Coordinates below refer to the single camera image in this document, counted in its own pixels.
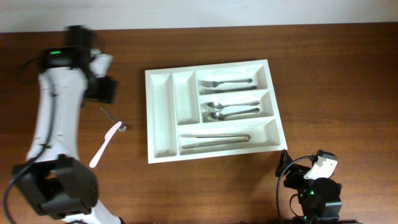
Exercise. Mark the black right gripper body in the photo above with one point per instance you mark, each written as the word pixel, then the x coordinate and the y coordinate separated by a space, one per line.
pixel 295 180

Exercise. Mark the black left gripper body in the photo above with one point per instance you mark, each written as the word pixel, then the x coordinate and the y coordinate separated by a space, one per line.
pixel 104 89

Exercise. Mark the small steel teaspoon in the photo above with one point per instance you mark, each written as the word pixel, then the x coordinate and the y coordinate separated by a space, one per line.
pixel 122 127

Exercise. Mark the white plastic knife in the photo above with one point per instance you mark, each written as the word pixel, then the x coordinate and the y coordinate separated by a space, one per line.
pixel 107 137

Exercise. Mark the steel tongs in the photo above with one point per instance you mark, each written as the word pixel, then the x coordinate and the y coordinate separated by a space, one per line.
pixel 206 140

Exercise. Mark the steel spoon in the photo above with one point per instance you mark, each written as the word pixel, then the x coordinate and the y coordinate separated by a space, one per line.
pixel 217 116
pixel 216 106

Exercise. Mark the steel fork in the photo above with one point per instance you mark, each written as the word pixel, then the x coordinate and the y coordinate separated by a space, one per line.
pixel 214 84
pixel 209 91

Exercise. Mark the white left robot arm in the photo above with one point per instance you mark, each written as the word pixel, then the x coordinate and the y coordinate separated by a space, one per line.
pixel 53 180

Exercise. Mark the white cutlery tray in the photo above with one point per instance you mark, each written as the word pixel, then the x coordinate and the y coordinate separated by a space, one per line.
pixel 175 106

